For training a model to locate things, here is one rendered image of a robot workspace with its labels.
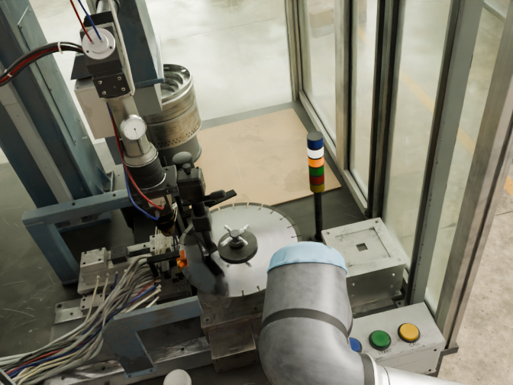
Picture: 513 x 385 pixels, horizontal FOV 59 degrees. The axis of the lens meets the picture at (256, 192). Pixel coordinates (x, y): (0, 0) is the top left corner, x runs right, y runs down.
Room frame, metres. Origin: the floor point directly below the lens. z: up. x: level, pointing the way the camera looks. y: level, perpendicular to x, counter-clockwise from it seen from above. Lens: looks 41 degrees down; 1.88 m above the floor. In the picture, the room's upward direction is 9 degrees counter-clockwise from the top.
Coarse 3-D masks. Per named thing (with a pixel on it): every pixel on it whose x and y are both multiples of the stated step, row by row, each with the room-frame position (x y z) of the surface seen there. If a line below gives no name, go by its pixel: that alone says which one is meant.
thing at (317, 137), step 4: (312, 132) 1.03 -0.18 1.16; (316, 132) 1.03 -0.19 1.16; (320, 132) 1.03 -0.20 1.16; (308, 136) 1.02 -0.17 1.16; (312, 136) 1.02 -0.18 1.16; (316, 136) 1.01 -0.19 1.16; (320, 136) 1.01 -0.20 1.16; (308, 140) 1.01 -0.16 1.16; (312, 140) 1.00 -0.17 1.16; (316, 140) 1.00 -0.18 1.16; (320, 140) 1.00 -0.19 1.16; (308, 144) 1.01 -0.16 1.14; (312, 144) 1.00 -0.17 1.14; (316, 144) 1.00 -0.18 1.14; (320, 144) 1.00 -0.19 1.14; (312, 148) 1.00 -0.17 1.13; (316, 148) 1.00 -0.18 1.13
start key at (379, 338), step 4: (376, 332) 0.56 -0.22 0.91; (380, 332) 0.55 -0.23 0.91; (384, 332) 0.55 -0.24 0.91; (372, 336) 0.55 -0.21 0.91; (376, 336) 0.55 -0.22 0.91; (380, 336) 0.54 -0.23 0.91; (384, 336) 0.54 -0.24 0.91; (388, 336) 0.54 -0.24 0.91; (372, 340) 0.54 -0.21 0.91; (376, 340) 0.54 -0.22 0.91; (380, 340) 0.53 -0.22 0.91; (384, 340) 0.53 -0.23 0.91; (388, 340) 0.53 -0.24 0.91; (376, 344) 0.53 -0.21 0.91; (380, 344) 0.53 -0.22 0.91; (384, 344) 0.52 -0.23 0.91; (388, 344) 0.53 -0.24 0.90
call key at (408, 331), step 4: (404, 324) 0.56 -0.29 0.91; (408, 324) 0.56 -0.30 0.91; (400, 328) 0.56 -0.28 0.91; (404, 328) 0.55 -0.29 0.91; (408, 328) 0.55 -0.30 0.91; (412, 328) 0.55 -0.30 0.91; (416, 328) 0.55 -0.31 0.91; (400, 332) 0.55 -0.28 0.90; (404, 332) 0.54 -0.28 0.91; (408, 332) 0.54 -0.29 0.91; (412, 332) 0.54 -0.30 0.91; (416, 332) 0.54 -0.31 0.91; (404, 336) 0.53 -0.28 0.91; (408, 336) 0.53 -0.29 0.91; (412, 336) 0.53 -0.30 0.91; (416, 336) 0.53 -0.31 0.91; (408, 340) 0.53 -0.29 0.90
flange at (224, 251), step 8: (248, 232) 0.89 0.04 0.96; (224, 240) 0.88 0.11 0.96; (248, 240) 0.86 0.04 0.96; (256, 240) 0.86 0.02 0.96; (224, 248) 0.84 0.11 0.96; (232, 248) 0.84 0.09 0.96; (240, 248) 0.83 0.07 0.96; (248, 248) 0.83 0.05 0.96; (256, 248) 0.83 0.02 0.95; (224, 256) 0.82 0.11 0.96; (232, 256) 0.81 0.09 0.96; (240, 256) 0.81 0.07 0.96; (248, 256) 0.81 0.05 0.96
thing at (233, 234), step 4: (224, 228) 0.89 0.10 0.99; (228, 228) 0.88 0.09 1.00; (244, 228) 0.87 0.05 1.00; (232, 232) 0.86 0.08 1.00; (236, 232) 0.86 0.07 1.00; (240, 232) 0.86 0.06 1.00; (232, 236) 0.84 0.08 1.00; (236, 236) 0.84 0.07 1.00; (240, 236) 0.85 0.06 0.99; (228, 240) 0.84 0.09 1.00; (232, 240) 0.84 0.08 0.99; (236, 240) 0.84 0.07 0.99; (240, 240) 0.83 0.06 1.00; (224, 244) 0.83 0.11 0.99; (244, 244) 0.81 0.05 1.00
